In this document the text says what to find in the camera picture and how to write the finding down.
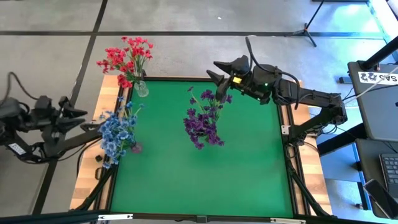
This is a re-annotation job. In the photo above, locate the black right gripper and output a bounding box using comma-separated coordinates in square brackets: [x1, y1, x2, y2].
[206, 55, 281, 105]

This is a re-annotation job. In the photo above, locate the grey laptop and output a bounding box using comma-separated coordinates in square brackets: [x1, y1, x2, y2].
[347, 60, 398, 142]

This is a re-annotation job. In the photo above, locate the black tripod stand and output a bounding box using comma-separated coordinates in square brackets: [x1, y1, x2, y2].
[292, 0, 326, 47]

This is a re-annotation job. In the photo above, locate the black round pole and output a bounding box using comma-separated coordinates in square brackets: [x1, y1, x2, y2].
[360, 35, 398, 71]

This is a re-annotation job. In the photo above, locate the red artificial flower bunch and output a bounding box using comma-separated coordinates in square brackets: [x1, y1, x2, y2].
[95, 46, 135, 90]

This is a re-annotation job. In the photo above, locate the clear cut glass vase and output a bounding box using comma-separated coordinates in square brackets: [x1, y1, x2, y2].
[134, 79, 150, 98]

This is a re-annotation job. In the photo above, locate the purple artificial flower bunch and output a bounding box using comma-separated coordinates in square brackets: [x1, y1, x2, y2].
[182, 108, 225, 150]
[186, 86, 233, 110]

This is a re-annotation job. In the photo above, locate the black smartphone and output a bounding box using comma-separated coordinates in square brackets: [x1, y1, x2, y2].
[363, 179, 395, 219]

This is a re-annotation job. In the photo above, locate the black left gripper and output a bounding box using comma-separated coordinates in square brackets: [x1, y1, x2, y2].
[30, 96, 89, 139]

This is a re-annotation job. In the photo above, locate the black keyboard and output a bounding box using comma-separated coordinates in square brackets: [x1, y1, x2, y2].
[379, 152, 398, 200]

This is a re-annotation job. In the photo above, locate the black looped cable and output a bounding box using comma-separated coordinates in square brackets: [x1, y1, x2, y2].
[244, 36, 301, 110]
[0, 72, 34, 105]

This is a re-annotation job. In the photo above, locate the pink glass vase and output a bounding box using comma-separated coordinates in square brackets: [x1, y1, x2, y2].
[130, 142, 144, 155]

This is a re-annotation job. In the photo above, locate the green table mat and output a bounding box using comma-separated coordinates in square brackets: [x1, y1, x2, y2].
[110, 80, 295, 218]

